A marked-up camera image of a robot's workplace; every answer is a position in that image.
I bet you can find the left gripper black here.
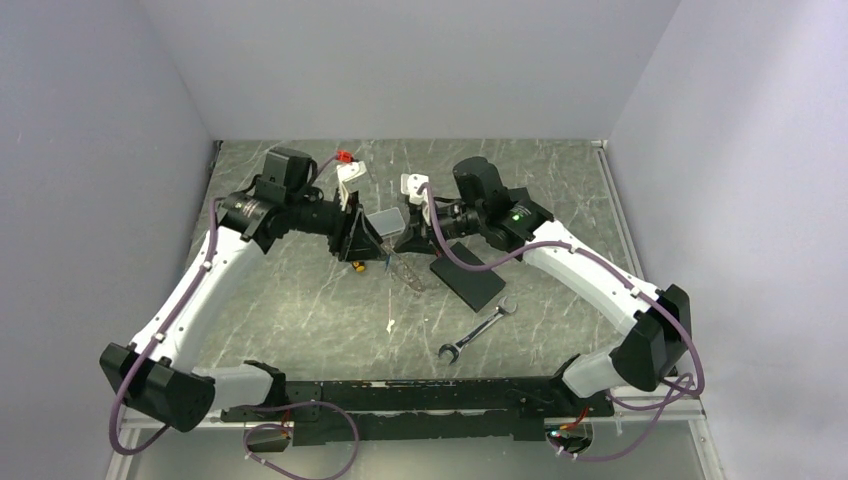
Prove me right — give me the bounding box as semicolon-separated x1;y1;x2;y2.
287;185;387;262

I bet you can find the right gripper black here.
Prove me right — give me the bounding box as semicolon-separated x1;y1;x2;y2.
394;197;486;257

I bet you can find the numbered metal ring disc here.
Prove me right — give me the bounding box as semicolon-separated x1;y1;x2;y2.
388;254;426;293

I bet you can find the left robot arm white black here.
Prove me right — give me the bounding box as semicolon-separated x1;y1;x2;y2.
99;148;386;432

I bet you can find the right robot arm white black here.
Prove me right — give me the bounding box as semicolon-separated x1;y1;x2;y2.
396;156;693;415

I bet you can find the small white grey box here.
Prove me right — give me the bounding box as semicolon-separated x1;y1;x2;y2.
366;207;406;238

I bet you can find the black rectangular pad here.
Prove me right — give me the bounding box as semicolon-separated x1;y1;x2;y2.
429;248;506;313

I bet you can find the black box with label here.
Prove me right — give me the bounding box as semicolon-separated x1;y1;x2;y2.
507;187;554;231

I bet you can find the silver combination wrench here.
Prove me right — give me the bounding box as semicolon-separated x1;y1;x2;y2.
437;296;518;365

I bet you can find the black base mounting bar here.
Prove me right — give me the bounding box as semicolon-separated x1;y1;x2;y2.
219;374;615;446

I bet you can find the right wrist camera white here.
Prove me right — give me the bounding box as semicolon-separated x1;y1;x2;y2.
401;173;432;226

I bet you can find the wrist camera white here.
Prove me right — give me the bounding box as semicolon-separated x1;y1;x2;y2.
336;150;368;209
401;173;432;226

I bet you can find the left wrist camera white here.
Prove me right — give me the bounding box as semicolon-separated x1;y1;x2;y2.
336;150;368;209

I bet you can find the aluminium frame rail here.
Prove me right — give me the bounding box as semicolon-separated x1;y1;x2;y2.
116;377;725;479

